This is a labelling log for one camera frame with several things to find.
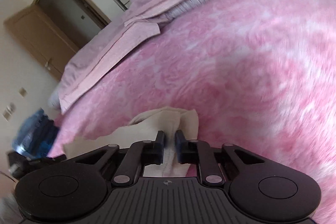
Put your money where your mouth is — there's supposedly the cream white garment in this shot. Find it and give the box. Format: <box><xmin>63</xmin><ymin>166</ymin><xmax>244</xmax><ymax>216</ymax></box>
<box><xmin>63</xmin><ymin>107</ymin><xmax>199</xmax><ymax>177</ymax></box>

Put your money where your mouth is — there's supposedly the stack of folded blue clothes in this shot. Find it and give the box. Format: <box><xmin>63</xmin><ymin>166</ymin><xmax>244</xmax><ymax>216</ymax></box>
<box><xmin>12</xmin><ymin>109</ymin><xmax>59</xmax><ymax>159</ymax></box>

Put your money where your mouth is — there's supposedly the brown wooden door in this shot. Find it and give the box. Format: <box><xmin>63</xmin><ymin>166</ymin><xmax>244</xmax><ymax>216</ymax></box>
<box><xmin>4</xmin><ymin>5</ymin><xmax>79</xmax><ymax>81</ymax></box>

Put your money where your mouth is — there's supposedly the pink pillow far side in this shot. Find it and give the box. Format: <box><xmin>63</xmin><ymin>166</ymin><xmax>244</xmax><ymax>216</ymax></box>
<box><xmin>49</xmin><ymin>20</ymin><xmax>165</xmax><ymax>114</ymax></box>

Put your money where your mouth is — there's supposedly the pink floral bed blanket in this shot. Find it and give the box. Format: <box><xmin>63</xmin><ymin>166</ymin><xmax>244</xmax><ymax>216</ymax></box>
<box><xmin>50</xmin><ymin>0</ymin><xmax>335</xmax><ymax>223</ymax></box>

